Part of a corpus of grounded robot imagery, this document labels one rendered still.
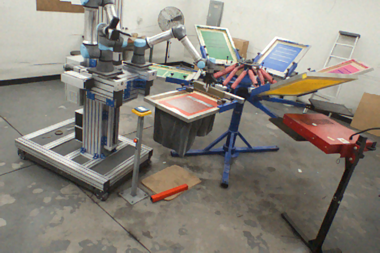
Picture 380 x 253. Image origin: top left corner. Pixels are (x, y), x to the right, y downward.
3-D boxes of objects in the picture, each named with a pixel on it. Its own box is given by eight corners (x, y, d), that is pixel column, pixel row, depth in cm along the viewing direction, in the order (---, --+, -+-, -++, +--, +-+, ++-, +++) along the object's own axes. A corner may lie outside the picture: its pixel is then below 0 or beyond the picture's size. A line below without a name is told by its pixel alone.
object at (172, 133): (181, 158, 280) (188, 118, 264) (150, 139, 305) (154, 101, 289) (184, 157, 282) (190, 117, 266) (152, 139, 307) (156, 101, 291)
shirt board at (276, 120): (328, 145, 274) (331, 138, 271) (294, 147, 259) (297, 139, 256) (254, 95, 388) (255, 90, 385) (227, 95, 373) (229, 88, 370)
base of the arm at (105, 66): (92, 69, 254) (92, 57, 250) (104, 66, 267) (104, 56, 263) (105, 73, 248) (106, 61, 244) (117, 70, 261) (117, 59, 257)
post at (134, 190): (132, 205, 285) (140, 116, 249) (118, 193, 297) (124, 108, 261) (149, 196, 301) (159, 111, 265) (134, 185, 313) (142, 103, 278)
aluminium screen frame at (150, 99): (188, 122, 254) (188, 118, 252) (143, 100, 286) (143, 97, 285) (234, 106, 312) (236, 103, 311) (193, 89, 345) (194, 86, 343)
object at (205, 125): (183, 157, 281) (190, 117, 265) (180, 155, 283) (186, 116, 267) (211, 143, 315) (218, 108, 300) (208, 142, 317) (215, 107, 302)
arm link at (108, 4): (109, -2, 244) (124, 50, 234) (96, -3, 237) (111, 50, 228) (114, -11, 235) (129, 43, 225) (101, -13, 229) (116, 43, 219)
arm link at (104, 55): (115, 60, 253) (115, 44, 248) (99, 60, 245) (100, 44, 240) (109, 57, 262) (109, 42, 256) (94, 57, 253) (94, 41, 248)
